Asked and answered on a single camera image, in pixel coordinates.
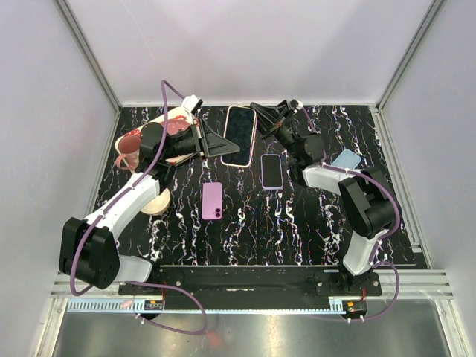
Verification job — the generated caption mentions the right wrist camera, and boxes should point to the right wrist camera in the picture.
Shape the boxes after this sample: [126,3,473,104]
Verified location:
[287,99,303,114]

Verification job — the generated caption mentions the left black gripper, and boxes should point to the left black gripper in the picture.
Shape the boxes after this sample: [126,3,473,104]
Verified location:
[162,117,241,160]

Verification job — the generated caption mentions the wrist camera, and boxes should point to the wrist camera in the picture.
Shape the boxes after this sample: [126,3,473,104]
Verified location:
[287,99,303,114]
[181,94,203,115]

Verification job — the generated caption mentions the phone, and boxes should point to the phone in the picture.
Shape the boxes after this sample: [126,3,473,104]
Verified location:
[221,106,257,167]
[260,154,283,190]
[202,182,222,220]

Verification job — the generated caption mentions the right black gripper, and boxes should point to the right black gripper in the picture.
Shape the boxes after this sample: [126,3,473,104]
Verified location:
[245,106,300,162]

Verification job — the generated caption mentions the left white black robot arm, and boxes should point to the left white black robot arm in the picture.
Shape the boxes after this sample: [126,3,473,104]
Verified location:
[59,119,239,296]

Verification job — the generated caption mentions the cream strawberry tray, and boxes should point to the cream strawberry tray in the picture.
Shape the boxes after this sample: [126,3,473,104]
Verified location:
[114,106,194,155]

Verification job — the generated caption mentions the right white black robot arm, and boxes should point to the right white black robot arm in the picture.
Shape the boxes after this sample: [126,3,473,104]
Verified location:
[250,100,401,295]

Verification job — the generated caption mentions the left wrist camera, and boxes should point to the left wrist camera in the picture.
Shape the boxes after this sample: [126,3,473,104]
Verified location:
[181,94,203,115]

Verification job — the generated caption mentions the beige wooden bowl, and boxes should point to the beige wooden bowl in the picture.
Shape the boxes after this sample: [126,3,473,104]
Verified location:
[141,189,171,216]

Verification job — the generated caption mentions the pink mug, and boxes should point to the pink mug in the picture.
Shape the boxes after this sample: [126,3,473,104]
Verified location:
[115,135,141,171]

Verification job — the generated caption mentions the light blue phone case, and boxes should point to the light blue phone case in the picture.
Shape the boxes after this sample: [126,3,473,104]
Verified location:
[331,149,361,170]

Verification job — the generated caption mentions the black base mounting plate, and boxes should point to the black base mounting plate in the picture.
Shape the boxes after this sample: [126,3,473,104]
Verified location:
[118,264,383,298]

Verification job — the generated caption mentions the pink dotted plate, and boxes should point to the pink dotted plate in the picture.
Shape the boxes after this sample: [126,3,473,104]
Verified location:
[167,115,190,136]

